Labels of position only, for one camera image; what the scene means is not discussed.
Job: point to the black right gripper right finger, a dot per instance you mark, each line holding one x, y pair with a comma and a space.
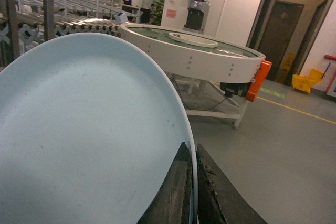
218, 199

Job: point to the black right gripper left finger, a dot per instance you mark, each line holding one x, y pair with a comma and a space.
173, 200

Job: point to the light blue oval tray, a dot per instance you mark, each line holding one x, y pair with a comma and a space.
90, 125

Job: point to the white round conveyor table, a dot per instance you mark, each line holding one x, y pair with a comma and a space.
212, 76

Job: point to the yellow wet floor sign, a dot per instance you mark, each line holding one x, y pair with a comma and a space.
285, 67

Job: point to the orange motor cover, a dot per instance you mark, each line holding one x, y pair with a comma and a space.
259, 79

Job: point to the yellow mop bucket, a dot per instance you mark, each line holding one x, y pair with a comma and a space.
305, 83

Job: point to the green potted plant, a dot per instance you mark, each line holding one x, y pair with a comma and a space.
157, 12

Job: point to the black water dispenser machine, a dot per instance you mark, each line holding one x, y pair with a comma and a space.
197, 15

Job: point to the roller conveyor rack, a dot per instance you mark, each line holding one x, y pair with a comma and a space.
28, 23

